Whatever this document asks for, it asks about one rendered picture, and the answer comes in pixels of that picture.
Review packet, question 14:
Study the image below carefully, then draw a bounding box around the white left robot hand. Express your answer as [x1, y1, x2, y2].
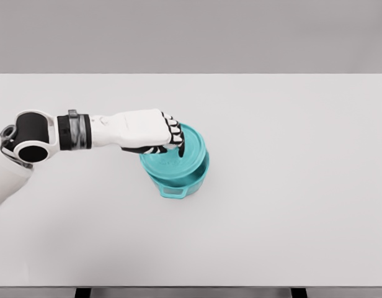
[115, 108, 185, 158]

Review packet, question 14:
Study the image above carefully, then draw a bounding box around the teal pot lid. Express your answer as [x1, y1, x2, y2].
[139, 122, 207, 181]

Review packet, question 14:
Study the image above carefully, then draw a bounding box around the teal pot with handles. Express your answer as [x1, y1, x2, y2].
[143, 148, 210, 200]

